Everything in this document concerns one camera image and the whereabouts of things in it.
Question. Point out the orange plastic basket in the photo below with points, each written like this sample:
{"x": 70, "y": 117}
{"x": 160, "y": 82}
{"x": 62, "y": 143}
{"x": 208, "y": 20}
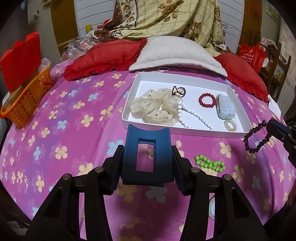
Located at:
{"x": 22, "y": 109}

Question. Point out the white paper card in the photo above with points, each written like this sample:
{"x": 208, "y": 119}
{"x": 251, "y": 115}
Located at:
{"x": 273, "y": 106}

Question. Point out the cream floral quilt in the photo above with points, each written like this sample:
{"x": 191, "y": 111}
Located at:
{"x": 198, "y": 20}

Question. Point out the clear plastic bag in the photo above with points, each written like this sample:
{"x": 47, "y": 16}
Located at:
{"x": 77, "y": 48}

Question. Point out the grey white pillow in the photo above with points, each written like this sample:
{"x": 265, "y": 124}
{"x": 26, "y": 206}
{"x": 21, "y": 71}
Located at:
{"x": 161, "y": 51}

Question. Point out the blue hair claw clip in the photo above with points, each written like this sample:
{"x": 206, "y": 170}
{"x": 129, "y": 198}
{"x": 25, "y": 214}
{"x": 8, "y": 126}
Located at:
{"x": 147, "y": 157}

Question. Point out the cream dotted scrunchie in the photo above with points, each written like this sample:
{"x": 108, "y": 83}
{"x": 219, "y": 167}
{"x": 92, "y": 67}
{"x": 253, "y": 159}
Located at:
{"x": 158, "y": 107}

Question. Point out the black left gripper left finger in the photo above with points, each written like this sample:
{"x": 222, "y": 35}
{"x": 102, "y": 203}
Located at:
{"x": 58, "y": 216}

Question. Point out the red shopping bag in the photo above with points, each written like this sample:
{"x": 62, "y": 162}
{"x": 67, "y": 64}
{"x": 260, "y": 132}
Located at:
{"x": 254, "y": 55}

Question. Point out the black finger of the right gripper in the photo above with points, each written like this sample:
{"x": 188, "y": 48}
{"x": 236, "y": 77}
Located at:
{"x": 283, "y": 133}

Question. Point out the light blue fuzzy clip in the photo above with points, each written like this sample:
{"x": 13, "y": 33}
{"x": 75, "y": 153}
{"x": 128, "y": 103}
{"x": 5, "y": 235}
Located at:
{"x": 225, "y": 107}

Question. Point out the white shallow box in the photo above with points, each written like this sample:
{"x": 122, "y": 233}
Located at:
{"x": 196, "y": 120}

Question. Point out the red frilled pillow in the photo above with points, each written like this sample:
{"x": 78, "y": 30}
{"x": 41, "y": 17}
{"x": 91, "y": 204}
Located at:
{"x": 105, "y": 57}

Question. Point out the silver bangle by pillow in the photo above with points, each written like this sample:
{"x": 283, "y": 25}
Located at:
{"x": 163, "y": 69}

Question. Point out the red box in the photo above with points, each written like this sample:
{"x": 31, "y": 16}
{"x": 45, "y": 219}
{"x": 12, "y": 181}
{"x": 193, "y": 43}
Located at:
{"x": 21, "y": 62}

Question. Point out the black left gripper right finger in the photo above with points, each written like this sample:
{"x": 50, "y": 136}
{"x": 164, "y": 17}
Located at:
{"x": 234, "y": 216}

